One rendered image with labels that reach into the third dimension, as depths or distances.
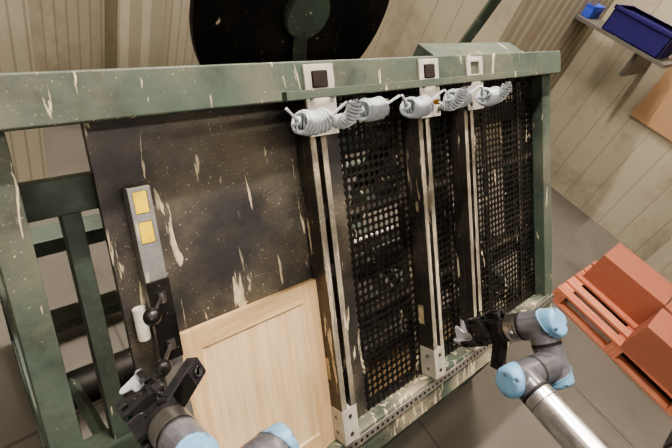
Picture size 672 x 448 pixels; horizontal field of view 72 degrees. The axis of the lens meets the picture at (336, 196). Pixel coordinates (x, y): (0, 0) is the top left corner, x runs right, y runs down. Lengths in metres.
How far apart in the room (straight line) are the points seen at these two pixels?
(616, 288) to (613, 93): 1.97
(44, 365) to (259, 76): 0.77
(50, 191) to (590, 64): 4.96
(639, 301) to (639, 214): 1.32
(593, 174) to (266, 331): 4.58
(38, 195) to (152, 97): 0.32
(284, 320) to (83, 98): 0.79
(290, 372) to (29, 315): 0.72
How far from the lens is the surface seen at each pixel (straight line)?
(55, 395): 1.18
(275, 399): 1.48
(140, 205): 1.11
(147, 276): 1.15
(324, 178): 1.32
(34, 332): 1.12
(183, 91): 1.08
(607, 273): 4.39
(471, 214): 1.89
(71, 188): 1.16
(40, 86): 1.01
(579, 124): 5.48
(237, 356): 1.35
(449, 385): 2.06
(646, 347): 4.08
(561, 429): 1.21
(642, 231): 5.52
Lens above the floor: 2.42
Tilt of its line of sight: 39 degrees down
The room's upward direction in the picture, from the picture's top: 23 degrees clockwise
